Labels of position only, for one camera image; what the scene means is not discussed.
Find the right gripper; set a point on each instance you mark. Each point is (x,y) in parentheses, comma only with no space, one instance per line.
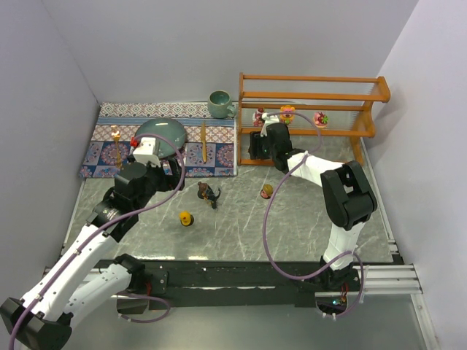
(256,146)

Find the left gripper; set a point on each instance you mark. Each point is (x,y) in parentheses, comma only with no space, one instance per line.
(171,168)

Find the pink bear strawberry cake toy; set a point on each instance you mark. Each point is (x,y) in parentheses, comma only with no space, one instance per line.
(257,117)

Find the brown-haired figure with dark creature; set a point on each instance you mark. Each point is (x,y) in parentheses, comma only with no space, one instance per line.
(205,192)

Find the pink flower bear toy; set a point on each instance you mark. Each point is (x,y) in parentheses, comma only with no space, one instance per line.
(287,114)

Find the yellow duck toy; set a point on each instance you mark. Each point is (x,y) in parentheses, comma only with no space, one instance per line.
(186,218)

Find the pink bear donut toy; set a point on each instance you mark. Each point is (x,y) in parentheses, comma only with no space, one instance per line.
(320,120)

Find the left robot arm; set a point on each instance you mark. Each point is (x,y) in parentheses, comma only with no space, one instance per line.
(45,316)

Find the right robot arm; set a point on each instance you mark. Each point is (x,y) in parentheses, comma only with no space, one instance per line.
(348,197)

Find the orange wooden two-tier shelf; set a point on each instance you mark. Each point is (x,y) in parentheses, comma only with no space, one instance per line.
(354,96)

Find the teal ceramic plate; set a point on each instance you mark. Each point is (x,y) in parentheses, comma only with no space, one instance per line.
(168,128)

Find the patterned blue placemat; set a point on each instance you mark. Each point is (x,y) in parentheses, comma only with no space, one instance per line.
(99,160)

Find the teal ceramic mug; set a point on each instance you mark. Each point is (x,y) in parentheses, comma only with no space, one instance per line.
(220,105)

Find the gold knife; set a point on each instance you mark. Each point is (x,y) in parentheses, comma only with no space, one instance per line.
(203,142)

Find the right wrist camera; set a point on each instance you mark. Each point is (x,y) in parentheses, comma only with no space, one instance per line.
(267,121)

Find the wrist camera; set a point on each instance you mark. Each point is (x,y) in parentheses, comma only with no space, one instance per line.
(145,151)
(267,121)

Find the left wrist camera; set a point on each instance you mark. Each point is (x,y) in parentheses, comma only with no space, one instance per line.
(145,151)

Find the black base frame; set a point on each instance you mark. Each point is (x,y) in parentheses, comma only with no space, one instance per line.
(288,294)

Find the aluminium rail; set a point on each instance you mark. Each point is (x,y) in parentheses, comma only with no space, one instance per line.
(394,280)

